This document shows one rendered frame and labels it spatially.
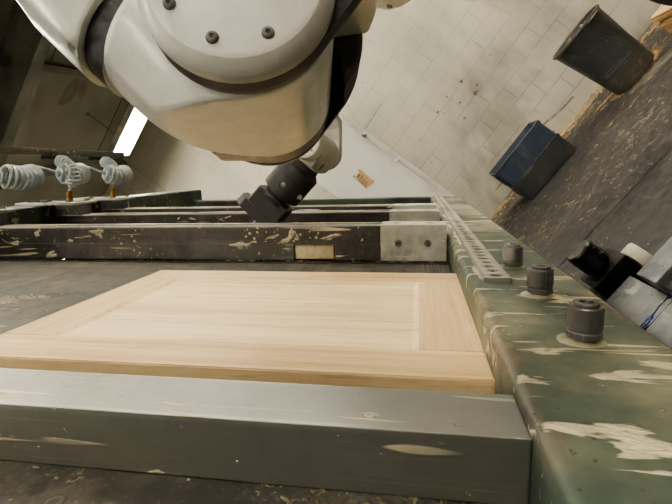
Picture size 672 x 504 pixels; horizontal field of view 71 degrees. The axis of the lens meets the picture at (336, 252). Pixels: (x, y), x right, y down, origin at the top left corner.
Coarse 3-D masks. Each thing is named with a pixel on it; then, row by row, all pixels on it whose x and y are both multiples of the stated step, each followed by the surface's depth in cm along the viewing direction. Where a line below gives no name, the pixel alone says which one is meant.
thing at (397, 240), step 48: (0, 240) 105; (48, 240) 103; (96, 240) 101; (144, 240) 99; (192, 240) 98; (240, 240) 96; (288, 240) 94; (336, 240) 92; (384, 240) 91; (432, 240) 89
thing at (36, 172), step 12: (72, 156) 146; (84, 156) 150; (96, 156) 155; (108, 156) 161; (120, 156) 168; (0, 168) 116; (12, 168) 117; (24, 168) 117; (36, 168) 122; (48, 168) 131; (84, 168) 139; (120, 168) 155; (0, 180) 113; (12, 180) 114; (24, 180) 116; (36, 180) 120; (60, 180) 136; (84, 180) 139; (108, 180) 156; (120, 180) 155
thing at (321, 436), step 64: (0, 384) 32; (64, 384) 32; (128, 384) 32; (192, 384) 32; (256, 384) 31; (0, 448) 30; (64, 448) 29; (128, 448) 29; (192, 448) 28; (256, 448) 27; (320, 448) 26; (384, 448) 26; (448, 448) 25; (512, 448) 25
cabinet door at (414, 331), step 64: (64, 320) 53; (128, 320) 54; (192, 320) 53; (256, 320) 53; (320, 320) 52; (384, 320) 51; (448, 320) 50; (320, 384) 38; (384, 384) 37; (448, 384) 36
